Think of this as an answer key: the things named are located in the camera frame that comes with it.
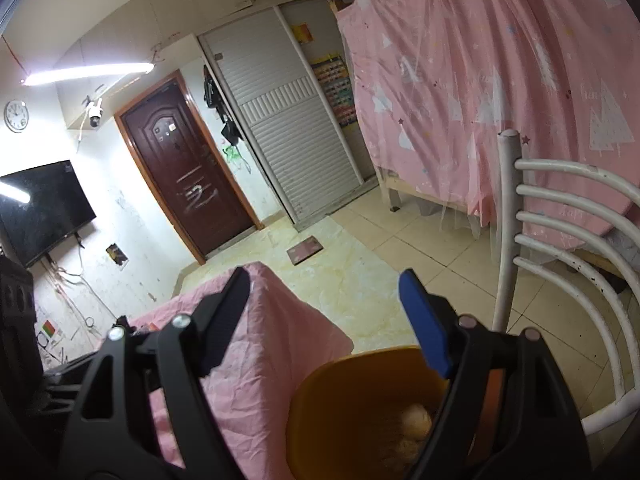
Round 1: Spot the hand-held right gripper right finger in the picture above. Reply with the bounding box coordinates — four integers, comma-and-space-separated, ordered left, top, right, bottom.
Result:
398, 269, 593, 480

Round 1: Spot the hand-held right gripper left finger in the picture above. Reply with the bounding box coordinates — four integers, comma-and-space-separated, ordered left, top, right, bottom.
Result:
60, 266, 251, 480

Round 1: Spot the orange plastic bin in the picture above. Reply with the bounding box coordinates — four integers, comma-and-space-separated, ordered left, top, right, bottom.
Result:
286, 346, 506, 480

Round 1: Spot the pink tablecloth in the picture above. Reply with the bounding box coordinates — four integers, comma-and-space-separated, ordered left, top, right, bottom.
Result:
127, 262, 355, 480

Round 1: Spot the crumpled paper ball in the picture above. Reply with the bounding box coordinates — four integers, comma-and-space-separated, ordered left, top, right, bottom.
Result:
382, 404, 434, 463

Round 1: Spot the dark red floor scale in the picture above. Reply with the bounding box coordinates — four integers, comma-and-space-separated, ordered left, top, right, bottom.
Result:
286, 236, 325, 266

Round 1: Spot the white metal chair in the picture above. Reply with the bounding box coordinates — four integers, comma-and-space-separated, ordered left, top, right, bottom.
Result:
492, 129, 640, 436

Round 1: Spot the dark red wooden door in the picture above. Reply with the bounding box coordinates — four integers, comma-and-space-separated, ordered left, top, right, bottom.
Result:
114, 71, 263, 266

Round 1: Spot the white louvered wardrobe door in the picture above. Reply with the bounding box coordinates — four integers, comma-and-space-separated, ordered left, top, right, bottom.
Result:
197, 7, 366, 226

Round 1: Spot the large black hanging bag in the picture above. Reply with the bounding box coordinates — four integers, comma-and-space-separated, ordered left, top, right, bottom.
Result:
202, 66, 226, 123

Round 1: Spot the pink printed bed curtain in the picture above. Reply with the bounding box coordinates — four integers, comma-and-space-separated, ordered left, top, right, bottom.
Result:
334, 0, 640, 261

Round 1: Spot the ceiling tube light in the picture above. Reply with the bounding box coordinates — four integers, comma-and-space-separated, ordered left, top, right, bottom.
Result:
22, 62, 155, 87

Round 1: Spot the white wall cable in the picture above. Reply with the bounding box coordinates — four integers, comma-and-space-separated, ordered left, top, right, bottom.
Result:
47, 254, 122, 332

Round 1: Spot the black wall television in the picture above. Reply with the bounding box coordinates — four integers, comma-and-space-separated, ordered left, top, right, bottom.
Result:
0, 160, 97, 269

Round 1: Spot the round wall clock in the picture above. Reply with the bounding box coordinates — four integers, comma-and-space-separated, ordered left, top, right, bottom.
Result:
4, 100, 30, 133

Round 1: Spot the white security camera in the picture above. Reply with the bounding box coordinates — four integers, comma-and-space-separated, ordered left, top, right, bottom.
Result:
82, 95, 106, 129

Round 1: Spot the colourful grid wall poster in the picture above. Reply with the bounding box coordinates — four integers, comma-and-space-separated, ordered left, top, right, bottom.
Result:
310, 52, 357, 129

